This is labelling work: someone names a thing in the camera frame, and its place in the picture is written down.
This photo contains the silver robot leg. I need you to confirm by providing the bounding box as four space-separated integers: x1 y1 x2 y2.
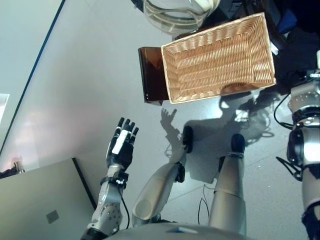
131 125 194 227
208 133 247 236

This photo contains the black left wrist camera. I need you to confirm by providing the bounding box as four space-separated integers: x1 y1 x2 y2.
114 171 130 187

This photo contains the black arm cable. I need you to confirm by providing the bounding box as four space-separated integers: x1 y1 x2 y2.
273 93 293 128
118 186 131 231

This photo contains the round glass washer door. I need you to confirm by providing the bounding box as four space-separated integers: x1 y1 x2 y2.
142 0 222 35

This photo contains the grey robot torso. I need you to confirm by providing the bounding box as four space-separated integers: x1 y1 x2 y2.
104 221 258 240

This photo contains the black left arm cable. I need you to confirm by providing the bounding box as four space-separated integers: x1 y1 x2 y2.
118 186 131 231

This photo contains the left silver robot leg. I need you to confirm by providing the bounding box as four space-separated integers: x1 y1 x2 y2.
131 125 194 227

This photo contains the dark grey washing machine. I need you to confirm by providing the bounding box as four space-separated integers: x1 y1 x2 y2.
199 0 320 96

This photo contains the grey square wall plate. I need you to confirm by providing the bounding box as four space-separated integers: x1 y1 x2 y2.
45 209 60 224

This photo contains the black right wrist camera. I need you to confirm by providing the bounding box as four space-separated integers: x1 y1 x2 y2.
299 69 320 82

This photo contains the right silver robot leg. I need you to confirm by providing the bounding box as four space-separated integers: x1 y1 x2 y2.
208 133 247 236

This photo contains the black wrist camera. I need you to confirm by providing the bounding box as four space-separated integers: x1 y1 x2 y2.
114 171 130 187
299 69 320 82

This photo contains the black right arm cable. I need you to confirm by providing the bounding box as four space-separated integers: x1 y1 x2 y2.
273 93 293 128

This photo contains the wicker laundry basket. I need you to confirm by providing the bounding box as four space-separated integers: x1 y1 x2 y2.
160 11 277 105

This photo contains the thin black tether cable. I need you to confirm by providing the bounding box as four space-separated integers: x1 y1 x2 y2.
197 183 217 225

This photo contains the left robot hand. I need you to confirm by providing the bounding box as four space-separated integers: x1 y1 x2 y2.
106 116 140 171

